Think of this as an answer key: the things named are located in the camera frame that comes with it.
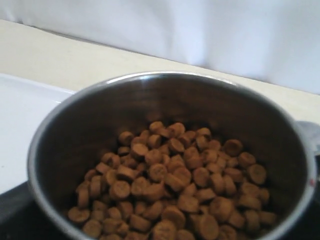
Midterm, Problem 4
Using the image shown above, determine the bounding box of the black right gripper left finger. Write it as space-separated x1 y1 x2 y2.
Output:
0 182 48 240

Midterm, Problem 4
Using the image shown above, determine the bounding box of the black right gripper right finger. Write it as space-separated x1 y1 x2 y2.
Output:
312 152 320 180

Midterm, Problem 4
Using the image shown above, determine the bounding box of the steel mug with pellets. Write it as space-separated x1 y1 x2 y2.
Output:
27 71 320 240

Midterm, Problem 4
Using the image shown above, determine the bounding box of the white plastic tray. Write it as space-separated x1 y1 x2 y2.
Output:
0 73 74 194

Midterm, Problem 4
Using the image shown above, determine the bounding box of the white curtain backdrop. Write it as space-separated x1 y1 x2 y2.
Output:
0 0 320 94

